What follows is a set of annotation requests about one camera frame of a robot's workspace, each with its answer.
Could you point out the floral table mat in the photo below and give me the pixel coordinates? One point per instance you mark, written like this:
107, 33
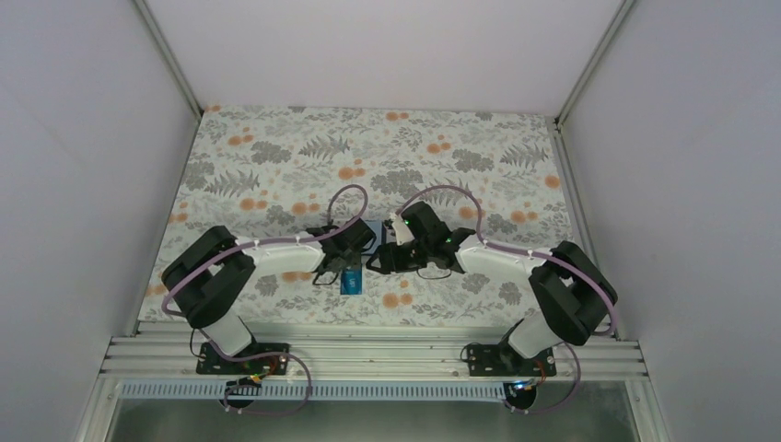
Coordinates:
272, 171

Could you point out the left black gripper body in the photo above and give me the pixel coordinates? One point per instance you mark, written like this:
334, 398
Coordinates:
350, 261

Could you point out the aluminium rail frame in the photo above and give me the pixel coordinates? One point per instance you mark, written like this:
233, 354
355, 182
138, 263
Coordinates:
168, 350

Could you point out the perforated cable duct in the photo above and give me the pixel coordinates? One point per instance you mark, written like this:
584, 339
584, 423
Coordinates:
279, 390

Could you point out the blue card holder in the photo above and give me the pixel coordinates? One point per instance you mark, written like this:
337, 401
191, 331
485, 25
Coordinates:
380, 234

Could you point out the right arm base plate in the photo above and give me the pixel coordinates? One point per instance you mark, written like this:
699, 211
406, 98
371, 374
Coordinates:
493, 360

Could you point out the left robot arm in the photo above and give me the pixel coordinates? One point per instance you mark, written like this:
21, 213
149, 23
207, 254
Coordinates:
204, 282

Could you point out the blue credit card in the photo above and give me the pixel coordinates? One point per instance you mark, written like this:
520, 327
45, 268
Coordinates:
351, 282

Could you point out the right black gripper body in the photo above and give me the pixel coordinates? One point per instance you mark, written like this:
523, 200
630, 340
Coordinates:
408, 261

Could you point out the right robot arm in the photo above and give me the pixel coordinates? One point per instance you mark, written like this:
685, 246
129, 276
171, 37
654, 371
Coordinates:
572, 293

